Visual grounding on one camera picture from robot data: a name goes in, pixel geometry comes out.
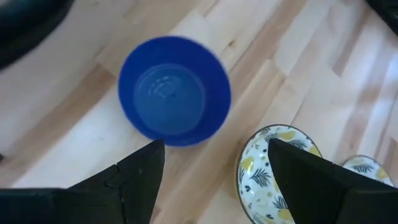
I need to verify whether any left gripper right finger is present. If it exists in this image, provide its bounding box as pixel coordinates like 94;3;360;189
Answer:
268;138;398;224

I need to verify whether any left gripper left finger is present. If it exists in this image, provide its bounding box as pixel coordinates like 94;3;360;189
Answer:
0;139;165;224

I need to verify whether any yellow floral patterned bowl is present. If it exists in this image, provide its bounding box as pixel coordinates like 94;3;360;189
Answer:
236;124;323;224
341;154;395;187

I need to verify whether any blue plastic bowl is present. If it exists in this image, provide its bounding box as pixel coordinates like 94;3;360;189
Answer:
117;35;233;147

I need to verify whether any wooden shelf riser black frame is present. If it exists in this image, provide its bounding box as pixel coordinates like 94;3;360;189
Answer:
0;0;76;72

